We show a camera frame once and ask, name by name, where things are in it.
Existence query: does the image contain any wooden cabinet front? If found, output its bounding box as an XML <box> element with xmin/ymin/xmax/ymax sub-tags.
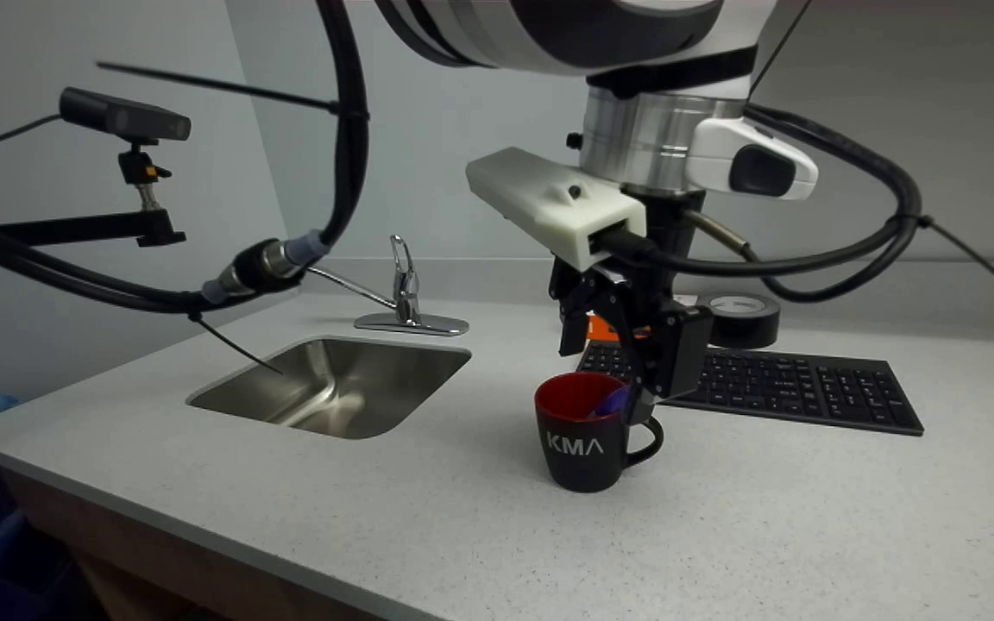
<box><xmin>0</xmin><ymin>472</ymin><xmax>371</xmax><ymax>621</ymax></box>

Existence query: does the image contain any black mug red inside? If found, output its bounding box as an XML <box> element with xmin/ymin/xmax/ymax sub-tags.
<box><xmin>534</xmin><ymin>372</ymin><xmax>662</xmax><ymax>492</ymax></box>

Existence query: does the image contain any black camera on stand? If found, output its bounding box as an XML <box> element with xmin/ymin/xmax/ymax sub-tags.
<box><xmin>58</xmin><ymin>87</ymin><xmax>188</xmax><ymax>146</ymax></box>

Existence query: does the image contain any stainless steel sink basin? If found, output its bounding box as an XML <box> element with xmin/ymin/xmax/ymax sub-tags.
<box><xmin>188</xmin><ymin>337</ymin><xmax>469</xmax><ymax>443</ymax></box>

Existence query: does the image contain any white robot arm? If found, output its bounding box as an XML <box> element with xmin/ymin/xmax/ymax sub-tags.
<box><xmin>376</xmin><ymin>0</ymin><xmax>813</xmax><ymax>416</ymax></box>

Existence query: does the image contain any black keyboard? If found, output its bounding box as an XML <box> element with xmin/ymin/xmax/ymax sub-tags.
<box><xmin>572</xmin><ymin>337</ymin><xmax>929</xmax><ymax>443</ymax></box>

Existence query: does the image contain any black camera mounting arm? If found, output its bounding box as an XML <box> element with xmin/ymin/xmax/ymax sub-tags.
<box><xmin>0</xmin><ymin>139</ymin><xmax>183</xmax><ymax>256</ymax></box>

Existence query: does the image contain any chrome sink faucet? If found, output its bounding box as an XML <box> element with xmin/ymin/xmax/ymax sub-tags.
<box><xmin>315</xmin><ymin>234</ymin><xmax>469</xmax><ymax>337</ymax></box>

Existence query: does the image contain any black tape roll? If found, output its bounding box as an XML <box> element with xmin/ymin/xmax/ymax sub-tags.
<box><xmin>708</xmin><ymin>294</ymin><xmax>780</xmax><ymax>347</ymax></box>

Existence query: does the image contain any orange and white box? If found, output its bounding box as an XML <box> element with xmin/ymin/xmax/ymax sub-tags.
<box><xmin>585</xmin><ymin>315</ymin><xmax>622</xmax><ymax>345</ymax></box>

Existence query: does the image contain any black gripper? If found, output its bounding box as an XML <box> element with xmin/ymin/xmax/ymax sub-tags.
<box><xmin>546</xmin><ymin>187</ymin><xmax>713</xmax><ymax>426</ymax></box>

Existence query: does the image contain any purple marker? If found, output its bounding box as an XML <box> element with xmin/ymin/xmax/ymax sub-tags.
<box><xmin>593</xmin><ymin>385</ymin><xmax>632</xmax><ymax>416</ymax></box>

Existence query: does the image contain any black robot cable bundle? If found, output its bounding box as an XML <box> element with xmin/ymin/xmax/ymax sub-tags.
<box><xmin>0</xmin><ymin>0</ymin><xmax>371</xmax><ymax>319</ymax></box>

